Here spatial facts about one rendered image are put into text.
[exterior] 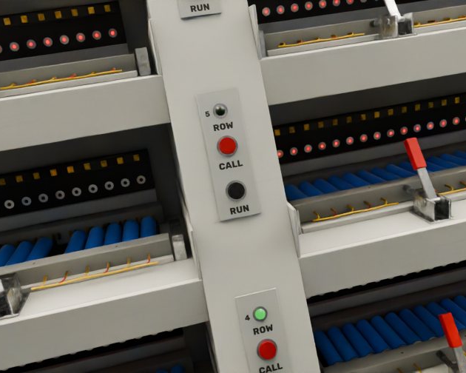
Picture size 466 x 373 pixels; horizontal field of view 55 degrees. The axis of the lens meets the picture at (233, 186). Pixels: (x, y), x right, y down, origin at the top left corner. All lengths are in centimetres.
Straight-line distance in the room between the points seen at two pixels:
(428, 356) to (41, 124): 49
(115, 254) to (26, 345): 11
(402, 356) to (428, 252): 14
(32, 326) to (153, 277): 11
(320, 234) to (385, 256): 7
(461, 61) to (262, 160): 24
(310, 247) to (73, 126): 26
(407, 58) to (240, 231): 25
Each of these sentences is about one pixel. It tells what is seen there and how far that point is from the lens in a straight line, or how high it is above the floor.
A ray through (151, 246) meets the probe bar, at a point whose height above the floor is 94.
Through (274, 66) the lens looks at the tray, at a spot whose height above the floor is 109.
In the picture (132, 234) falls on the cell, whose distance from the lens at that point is 51.
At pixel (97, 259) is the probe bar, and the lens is 47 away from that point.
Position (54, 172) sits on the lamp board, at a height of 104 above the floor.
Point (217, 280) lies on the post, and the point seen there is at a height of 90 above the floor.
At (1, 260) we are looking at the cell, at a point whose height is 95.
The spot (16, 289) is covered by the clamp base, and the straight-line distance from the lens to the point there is 47.
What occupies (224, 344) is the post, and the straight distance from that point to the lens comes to 44.
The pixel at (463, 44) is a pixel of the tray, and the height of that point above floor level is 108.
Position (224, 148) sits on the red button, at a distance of 42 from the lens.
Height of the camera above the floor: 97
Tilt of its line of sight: 1 degrees up
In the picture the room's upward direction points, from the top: 11 degrees counter-clockwise
